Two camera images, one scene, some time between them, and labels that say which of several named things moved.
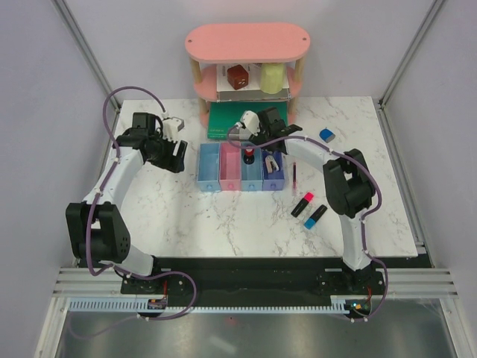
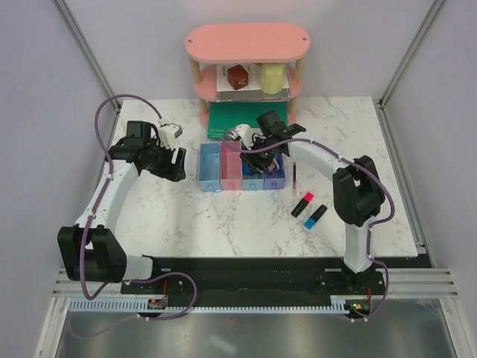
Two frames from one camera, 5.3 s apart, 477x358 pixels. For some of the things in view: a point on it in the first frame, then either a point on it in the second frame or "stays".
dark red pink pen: [294, 180] stays
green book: [223, 115] stays
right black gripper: [258, 140] -> [255, 168]
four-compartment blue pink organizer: [220, 168] stays
